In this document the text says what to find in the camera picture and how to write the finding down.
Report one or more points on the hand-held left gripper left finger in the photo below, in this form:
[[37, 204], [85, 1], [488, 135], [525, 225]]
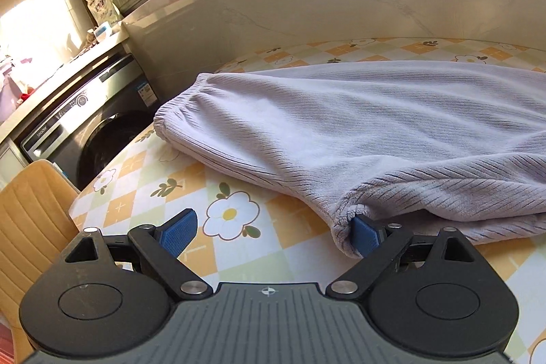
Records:
[[177, 234]]

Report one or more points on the small white blue container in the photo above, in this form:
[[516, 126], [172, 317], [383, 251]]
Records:
[[103, 35]]

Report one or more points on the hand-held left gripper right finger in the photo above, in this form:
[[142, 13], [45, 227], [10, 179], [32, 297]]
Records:
[[364, 238]]

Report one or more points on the lavender ribbed pants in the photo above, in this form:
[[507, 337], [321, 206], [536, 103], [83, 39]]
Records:
[[341, 125]]

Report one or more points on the white kitchen countertop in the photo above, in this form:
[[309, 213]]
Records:
[[106, 45]]

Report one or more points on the yellow upholstered chair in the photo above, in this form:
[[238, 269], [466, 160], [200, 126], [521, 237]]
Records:
[[30, 219]]

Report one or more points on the grey front-load washing machine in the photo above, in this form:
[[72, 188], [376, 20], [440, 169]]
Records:
[[64, 121]]

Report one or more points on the colourful cloth pile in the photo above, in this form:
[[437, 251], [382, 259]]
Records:
[[13, 91]]

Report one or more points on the floral checkered tablecloth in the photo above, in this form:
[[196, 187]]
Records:
[[264, 257]]

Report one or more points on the white printed plastic bag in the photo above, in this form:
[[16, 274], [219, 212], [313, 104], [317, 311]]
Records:
[[102, 6]]

